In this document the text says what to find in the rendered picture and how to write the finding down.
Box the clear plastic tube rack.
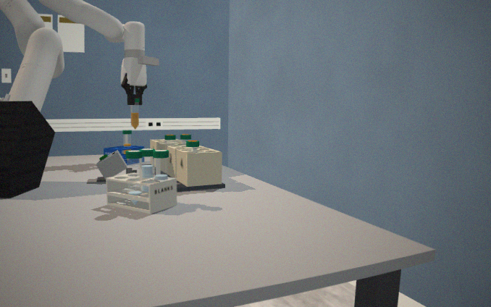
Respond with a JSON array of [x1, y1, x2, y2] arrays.
[[106, 174, 177, 214]]

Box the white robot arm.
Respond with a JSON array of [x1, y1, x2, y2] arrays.
[[0, 0, 159, 112]]

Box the clear tube with green cap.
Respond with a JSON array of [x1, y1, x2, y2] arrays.
[[126, 151, 143, 205], [153, 150, 169, 180], [139, 148, 155, 192]]

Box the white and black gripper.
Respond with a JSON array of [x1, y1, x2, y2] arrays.
[[121, 57, 147, 105]]

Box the blue tube rack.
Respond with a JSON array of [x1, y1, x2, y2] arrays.
[[104, 146, 144, 163]]

